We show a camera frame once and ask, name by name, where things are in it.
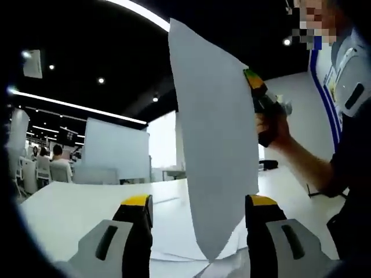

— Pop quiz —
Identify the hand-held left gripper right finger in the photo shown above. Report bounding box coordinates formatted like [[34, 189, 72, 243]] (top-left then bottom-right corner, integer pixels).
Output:
[[245, 194, 340, 278]]

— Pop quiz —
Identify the ceiling air conditioner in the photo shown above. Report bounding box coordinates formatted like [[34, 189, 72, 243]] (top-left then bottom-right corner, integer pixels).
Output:
[[22, 49, 43, 79]]

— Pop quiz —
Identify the person's dark clothing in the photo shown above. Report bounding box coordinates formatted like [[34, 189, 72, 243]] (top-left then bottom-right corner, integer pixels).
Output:
[[326, 127, 371, 261]]

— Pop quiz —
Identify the large white board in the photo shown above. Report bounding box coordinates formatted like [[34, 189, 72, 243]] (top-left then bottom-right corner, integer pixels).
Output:
[[82, 117, 151, 184]]

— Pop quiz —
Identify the black floor box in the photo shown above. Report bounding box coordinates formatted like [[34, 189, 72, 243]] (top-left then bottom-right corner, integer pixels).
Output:
[[259, 159, 279, 171]]

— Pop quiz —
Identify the grey chest-worn device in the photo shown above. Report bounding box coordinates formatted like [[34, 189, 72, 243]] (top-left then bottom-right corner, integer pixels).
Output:
[[333, 37, 371, 118]]

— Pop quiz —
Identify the white pillar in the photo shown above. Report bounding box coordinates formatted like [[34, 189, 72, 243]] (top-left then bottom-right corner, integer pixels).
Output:
[[6, 108, 31, 159]]

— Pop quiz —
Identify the long ceiling light strip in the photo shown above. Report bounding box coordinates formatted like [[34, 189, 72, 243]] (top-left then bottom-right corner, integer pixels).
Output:
[[8, 88, 148, 125], [111, 0, 172, 31]]

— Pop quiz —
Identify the stack of white printing papers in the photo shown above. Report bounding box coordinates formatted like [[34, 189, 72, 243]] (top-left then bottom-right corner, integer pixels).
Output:
[[149, 222, 250, 278]]

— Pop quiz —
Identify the white printing paper sheet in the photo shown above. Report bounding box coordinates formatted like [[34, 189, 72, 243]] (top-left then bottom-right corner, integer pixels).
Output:
[[168, 17, 261, 265]]

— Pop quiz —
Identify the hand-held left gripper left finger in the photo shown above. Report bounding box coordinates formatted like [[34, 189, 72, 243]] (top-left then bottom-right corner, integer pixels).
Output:
[[69, 194, 154, 278]]

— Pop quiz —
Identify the person's right hand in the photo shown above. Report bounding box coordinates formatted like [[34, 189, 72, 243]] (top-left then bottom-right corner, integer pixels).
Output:
[[254, 111, 292, 147]]

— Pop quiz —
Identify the bright window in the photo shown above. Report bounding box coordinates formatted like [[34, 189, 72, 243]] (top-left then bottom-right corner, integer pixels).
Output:
[[147, 111, 178, 169]]

